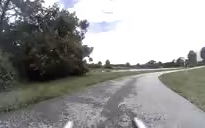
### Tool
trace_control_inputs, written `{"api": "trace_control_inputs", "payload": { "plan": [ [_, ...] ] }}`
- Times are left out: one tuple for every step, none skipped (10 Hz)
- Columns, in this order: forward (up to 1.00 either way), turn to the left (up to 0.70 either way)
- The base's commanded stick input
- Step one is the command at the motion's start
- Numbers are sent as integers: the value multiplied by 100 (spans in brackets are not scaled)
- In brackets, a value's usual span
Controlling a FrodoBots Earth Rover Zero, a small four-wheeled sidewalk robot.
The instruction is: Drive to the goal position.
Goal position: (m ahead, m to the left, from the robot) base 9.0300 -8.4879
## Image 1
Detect grey asphalt path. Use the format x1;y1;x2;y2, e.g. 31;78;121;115
0;65;205;128

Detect distant row of trees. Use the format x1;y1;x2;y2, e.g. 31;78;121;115
86;46;205;70

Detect grass verge with trees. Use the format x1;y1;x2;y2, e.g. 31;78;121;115
0;67;178;116

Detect robot's own part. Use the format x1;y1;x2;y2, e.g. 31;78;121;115
63;120;74;128
133;117;147;128

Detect wood of dark trees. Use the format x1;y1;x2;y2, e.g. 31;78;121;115
0;0;94;94

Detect grass slope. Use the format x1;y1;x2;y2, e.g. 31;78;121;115
158;65;205;116

